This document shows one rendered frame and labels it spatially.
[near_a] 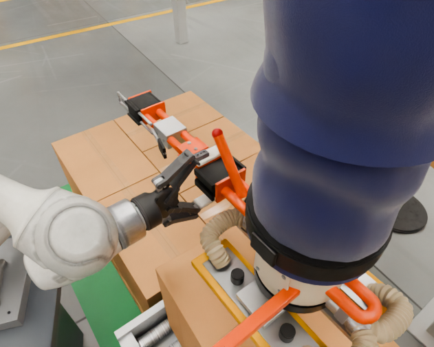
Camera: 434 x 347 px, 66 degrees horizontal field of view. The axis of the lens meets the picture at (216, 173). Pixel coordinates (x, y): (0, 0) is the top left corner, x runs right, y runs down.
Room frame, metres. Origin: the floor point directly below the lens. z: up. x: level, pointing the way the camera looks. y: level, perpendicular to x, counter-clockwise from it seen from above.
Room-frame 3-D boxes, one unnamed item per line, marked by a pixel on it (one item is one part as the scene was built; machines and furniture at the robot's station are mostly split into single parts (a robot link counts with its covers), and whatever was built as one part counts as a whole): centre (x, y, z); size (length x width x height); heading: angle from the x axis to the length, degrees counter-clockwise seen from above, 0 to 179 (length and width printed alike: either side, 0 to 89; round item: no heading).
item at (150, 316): (0.63, 0.07, 0.58); 0.70 x 0.03 x 0.06; 127
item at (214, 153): (0.53, 0.02, 1.34); 0.07 x 0.03 x 0.01; 128
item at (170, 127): (0.71, 0.12, 1.26); 0.07 x 0.07 x 0.04; 38
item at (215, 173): (0.54, -0.01, 1.27); 0.10 x 0.08 x 0.06; 128
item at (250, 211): (0.34, -0.16, 1.39); 0.23 x 0.23 x 0.04
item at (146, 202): (0.45, 0.12, 1.27); 0.09 x 0.07 x 0.08; 128
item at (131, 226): (0.41, 0.18, 1.27); 0.09 x 0.06 x 0.09; 38
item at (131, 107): (0.75, 0.21, 1.27); 0.31 x 0.03 x 0.05; 38
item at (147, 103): (0.82, 0.20, 1.27); 0.08 x 0.07 x 0.05; 38
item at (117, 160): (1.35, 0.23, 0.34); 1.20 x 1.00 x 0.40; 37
